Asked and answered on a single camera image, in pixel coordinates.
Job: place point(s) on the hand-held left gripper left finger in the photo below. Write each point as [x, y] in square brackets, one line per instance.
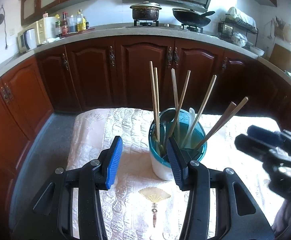
[114, 165]

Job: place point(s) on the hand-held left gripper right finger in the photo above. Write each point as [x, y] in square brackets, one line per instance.
[175, 165]

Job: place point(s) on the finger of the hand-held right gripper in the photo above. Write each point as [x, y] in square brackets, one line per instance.
[263, 133]
[250, 143]

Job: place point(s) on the floral white utensil holder cup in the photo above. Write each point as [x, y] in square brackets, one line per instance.
[160, 170]

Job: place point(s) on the metal spoon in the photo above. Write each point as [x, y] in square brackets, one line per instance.
[166, 127]

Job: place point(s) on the white ceramic spoon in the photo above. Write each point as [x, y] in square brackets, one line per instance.
[191, 116]

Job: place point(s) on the person's right forearm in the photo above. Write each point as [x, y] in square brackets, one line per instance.
[290, 217]

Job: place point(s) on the cream quilted tablecloth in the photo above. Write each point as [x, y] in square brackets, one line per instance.
[135, 205]

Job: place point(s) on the wooden cutting board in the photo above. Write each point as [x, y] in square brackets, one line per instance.
[281, 57]

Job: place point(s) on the white bowl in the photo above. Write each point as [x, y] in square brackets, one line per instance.
[256, 51]

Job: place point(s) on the floral ceramic bowl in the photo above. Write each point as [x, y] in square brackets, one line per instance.
[239, 40]

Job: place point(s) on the dark wood base cabinets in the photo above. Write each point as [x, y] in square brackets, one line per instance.
[140, 67]

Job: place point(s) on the round woven trivet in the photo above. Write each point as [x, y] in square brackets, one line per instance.
[289, 33]

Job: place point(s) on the white cloth over dish rack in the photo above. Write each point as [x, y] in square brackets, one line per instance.
[243, 17]

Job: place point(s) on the stone kitchen countertop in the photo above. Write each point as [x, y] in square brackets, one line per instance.
[105, 30]

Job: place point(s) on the black wok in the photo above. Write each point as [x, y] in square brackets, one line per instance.
[188, 18]

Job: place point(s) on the white rag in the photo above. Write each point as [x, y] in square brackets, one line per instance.
[53, 40]

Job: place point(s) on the gas stove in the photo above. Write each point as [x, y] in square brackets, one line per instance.
[145, 23]

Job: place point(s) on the clear glass bottle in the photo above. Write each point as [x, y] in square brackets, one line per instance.
[72, 25]

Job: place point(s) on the yellow cooking oil bottle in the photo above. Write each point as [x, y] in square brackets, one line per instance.
[80, 22]

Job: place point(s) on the dark sauce bottle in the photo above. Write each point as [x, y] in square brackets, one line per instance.
[65, 26]

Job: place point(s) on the green capped bottle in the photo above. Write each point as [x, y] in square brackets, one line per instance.
[58, 28]

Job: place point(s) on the white box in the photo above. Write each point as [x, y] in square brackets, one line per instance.
[51, 27]

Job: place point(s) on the yellowish microwave oven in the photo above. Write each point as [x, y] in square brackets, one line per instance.
[41, 31]

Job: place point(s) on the cooking pot with lid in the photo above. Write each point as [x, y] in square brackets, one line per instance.
[145, 12]

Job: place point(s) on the wall chopstick holder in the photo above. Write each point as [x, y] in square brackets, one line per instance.
[279, 31]

